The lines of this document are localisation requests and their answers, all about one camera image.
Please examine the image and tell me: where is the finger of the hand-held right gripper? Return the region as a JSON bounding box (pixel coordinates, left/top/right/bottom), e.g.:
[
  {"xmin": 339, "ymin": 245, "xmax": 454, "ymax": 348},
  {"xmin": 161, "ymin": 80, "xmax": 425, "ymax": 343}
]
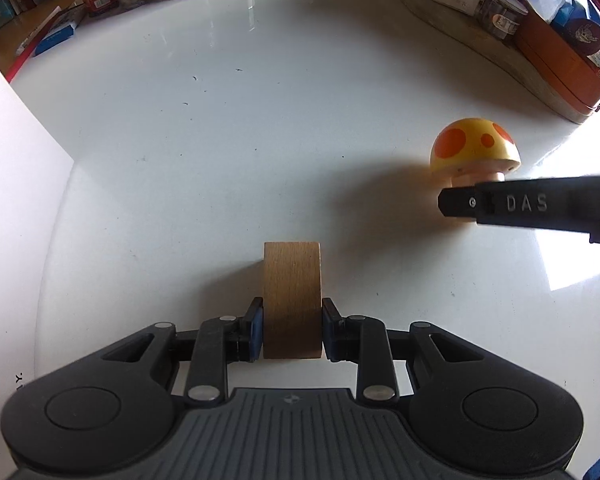
[{"xmin": 438, "ymin": 175, "xmax": 600, "ymax": 233}]

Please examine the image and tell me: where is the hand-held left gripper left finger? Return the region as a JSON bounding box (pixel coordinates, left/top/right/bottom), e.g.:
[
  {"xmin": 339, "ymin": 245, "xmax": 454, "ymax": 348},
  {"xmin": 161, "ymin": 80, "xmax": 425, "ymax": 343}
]
[{"xmin": 104, "ymin": 298, "xmax": 265, "ymax": 405}]

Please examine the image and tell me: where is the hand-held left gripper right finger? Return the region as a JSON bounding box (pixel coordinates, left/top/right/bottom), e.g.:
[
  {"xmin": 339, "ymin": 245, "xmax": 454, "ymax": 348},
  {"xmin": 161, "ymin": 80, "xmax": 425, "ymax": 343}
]
[{"xmin": 322, "ymin": 298, "xmax": 483, "ymax": 405}]

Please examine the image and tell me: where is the wooden block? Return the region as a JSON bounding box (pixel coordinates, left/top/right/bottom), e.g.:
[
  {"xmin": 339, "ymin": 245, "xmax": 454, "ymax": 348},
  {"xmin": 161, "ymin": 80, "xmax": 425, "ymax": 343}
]
[{"xmin": 262, "ymin": 241, "xmax": 325, "ymax": 361}]

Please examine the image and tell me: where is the yellow spotted mushroom toy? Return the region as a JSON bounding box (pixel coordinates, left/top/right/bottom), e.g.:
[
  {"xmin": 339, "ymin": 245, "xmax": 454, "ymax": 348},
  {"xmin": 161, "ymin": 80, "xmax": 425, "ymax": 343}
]
[{"xmin": 430, "ymin": 117, "xmax": 523, "ymax": 191}]

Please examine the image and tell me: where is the white cardboard box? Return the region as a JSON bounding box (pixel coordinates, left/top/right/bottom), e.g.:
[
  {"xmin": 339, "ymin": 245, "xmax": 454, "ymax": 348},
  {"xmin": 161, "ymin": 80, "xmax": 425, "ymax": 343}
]
[{"xmin": 0, "ymin": 69, "xmax": 76, "ymax": 466}]

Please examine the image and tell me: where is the orange basket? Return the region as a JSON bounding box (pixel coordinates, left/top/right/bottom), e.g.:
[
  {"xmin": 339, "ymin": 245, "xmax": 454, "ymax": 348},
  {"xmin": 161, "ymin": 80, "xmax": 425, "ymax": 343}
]
[{"xmin": 514, "ymin": 7, "xmax": 600, "ymax": 116}]

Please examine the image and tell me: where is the wooden slab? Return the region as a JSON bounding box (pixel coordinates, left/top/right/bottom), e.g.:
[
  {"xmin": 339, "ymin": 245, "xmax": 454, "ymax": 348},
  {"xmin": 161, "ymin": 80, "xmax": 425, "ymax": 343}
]
[{"xmin": 377, "ymin": 0, "xmax": 600, "ymax": 125}]

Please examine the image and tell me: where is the dark round tin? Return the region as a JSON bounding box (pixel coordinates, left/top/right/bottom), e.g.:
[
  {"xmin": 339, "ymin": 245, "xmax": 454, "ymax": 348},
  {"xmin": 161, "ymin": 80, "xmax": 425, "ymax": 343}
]
[{"xmin": 561, "ymin": 17, "xmax": 600, "ymax": 57}]

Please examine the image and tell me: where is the small dark-lid jar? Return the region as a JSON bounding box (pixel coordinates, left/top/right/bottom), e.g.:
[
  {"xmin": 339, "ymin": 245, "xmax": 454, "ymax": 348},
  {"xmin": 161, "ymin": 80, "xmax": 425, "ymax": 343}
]
[{"xmin": 478, "ymin": 0, "xmax": 529, "ymax": 43}]

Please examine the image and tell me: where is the blue packet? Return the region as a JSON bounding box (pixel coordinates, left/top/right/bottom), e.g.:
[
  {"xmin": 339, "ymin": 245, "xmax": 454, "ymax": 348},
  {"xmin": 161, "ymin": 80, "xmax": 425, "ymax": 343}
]
[{"xmin": 34, "ymin": 10, "xmax": 86, "ymax": 56}]

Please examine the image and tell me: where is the red strip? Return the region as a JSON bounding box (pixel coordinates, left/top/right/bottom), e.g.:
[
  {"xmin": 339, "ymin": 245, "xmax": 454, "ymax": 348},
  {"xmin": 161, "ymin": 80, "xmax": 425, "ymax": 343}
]
[{"xmin": 7, "ymin": 6, "xmax": 63, "ymax": 83}]

